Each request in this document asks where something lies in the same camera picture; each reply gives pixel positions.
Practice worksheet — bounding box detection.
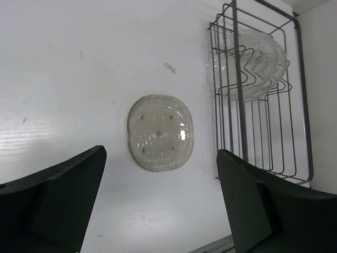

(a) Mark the front aluminium rail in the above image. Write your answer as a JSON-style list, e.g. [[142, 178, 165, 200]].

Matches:
[[190, 235, 235, 253]]

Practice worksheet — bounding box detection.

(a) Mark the clear plate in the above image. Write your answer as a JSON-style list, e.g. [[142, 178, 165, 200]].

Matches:
[[127, 94, 194, 172], [207, 30, 281, 102], [246, 34, 287, 102]]

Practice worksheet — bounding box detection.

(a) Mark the wire dish rack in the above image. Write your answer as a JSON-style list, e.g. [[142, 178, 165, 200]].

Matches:
[[207, 1, 314, 187]]

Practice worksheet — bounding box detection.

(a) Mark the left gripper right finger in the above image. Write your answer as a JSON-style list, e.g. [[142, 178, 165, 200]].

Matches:
[[216, 150, 336, 252]]

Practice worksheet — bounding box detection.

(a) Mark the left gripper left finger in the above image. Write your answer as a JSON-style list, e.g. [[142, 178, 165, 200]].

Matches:
[[1, 145, 107, 252]]

